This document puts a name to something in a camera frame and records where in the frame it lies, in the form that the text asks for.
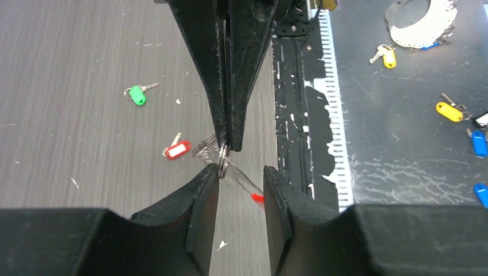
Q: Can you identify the yellow tagged key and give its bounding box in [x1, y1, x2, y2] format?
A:
[369, 44, 397, 69]
[436, 93, 472, 122]

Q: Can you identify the green tagged key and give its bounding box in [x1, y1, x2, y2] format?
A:
[123, 83, 159, 105]

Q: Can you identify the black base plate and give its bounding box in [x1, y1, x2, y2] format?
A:
[272, 18, 339, 210]

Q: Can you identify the yellow tagged key lower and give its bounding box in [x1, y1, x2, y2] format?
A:
[436, 93, 472, 122]

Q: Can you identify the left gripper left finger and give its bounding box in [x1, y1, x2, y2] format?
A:
[1, 164, 219, 275]

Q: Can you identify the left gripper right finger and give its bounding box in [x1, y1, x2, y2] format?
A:
[263, 166, 487, 275]

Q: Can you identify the blue tagged key lower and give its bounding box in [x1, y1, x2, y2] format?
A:
[473, 183, 488, 208]

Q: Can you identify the blue tagged key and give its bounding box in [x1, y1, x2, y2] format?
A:
[466, 128, 487, 158]
[473, 183, 488, 208]

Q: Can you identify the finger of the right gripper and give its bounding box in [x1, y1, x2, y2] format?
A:
[168, 0, 229, 147]
[228, 1, 276, 152]

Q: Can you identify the yellow tagged key upper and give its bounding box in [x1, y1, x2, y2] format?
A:
[369, 44, 397, 69]

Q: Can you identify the blue tagged key upper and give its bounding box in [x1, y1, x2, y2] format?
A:
[466, 128, 487, 158]

